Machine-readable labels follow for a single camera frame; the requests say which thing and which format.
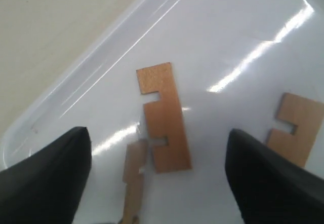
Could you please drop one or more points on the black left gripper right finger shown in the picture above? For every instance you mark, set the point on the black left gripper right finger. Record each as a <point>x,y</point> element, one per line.
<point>267,187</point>

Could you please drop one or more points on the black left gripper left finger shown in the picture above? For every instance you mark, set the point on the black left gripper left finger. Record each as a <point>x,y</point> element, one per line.
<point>47,187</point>

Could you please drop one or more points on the white plastic tray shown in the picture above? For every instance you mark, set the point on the white plastic tray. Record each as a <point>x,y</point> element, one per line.
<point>232,61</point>

